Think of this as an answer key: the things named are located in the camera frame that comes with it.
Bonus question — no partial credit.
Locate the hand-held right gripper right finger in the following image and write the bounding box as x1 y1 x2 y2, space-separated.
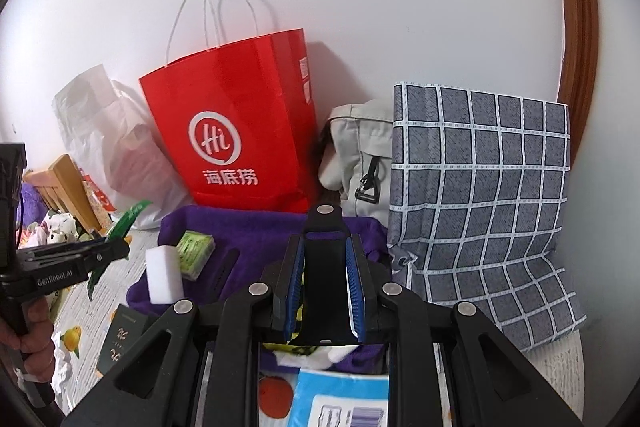
346 233 584 427

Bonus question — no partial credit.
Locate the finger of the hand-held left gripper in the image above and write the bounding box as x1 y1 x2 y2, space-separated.
17 237 113 260
75 239 131 283

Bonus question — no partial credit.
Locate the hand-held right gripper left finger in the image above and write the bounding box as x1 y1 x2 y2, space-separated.
62 236 307 427

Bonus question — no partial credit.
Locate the black plastic holder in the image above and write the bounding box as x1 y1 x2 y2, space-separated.
289 204 362 347

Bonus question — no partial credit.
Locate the person's left hand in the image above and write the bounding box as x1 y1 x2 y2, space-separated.
0 299 56 375

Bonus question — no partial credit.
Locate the purple plush toy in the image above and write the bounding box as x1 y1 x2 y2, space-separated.
15 184 49 233

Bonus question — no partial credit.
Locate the white sponge block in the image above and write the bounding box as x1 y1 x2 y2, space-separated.
145 245 185 306

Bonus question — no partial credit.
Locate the wooden chair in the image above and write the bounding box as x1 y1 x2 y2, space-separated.
24 154 108 239

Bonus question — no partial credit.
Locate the purple towel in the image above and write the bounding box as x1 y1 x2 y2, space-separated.
127 205 392 374

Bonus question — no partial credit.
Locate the dark green booklet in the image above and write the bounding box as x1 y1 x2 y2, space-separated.
96 304 162 379

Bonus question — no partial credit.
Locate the green tissue pack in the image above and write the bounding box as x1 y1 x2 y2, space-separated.
176 230 217 281

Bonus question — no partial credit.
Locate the fruit printed bedsheet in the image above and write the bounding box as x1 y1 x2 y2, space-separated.
10 207 588 427

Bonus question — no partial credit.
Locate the white plastic bag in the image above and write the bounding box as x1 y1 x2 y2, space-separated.
52 64 194 231

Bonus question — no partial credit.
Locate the blue and white packet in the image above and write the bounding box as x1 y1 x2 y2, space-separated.
292 367 391 427

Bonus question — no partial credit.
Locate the beige fabric bag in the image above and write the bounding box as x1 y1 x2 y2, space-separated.
317 99 396 229

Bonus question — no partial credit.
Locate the grey checked pillow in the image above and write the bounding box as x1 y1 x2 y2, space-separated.
387 81 587 353

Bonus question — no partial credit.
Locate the red paper bag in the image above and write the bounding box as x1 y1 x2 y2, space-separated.
139 0 317 214

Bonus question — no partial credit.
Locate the brown wooden frame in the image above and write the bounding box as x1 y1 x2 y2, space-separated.
544 0 602 164

